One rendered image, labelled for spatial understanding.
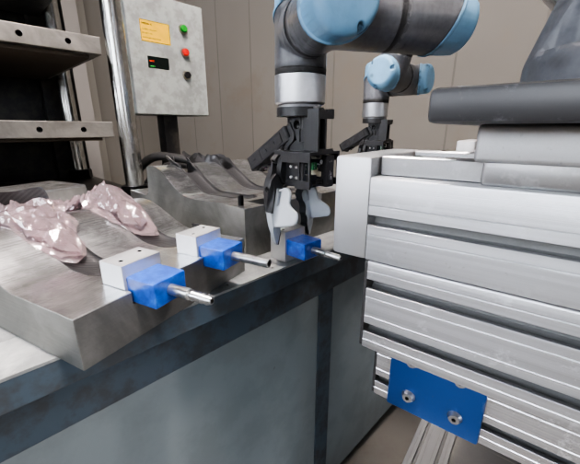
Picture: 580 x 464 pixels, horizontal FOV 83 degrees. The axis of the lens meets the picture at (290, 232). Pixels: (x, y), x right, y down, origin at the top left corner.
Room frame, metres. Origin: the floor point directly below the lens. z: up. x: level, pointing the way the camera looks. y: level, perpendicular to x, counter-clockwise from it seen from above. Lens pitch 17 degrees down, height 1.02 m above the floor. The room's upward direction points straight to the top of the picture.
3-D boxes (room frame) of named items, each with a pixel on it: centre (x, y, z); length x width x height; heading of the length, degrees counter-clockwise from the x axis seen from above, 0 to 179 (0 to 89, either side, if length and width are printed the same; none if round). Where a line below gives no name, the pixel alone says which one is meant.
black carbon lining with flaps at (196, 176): (0.78, 0.16, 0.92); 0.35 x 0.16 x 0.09; 45
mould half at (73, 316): (0.49, 0.35, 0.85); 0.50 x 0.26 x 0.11; 62
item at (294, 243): (0.52, -0.03, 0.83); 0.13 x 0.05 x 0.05; 46
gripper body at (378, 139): (1.05, -0.26, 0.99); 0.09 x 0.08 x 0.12; 50
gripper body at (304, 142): (0.52, -0.02, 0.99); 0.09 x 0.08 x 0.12; 46
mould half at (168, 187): (0.80, 0.16, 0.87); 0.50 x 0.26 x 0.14; 45
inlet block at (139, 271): (0.32, 0.13, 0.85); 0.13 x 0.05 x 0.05; 62
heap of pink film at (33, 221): (0.49, 0.35, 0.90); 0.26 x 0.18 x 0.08; 62
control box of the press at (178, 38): (1.45, 0.51, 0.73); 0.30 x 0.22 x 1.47; 135
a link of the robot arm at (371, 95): (1.05, -0.26, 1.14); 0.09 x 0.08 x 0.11; 48
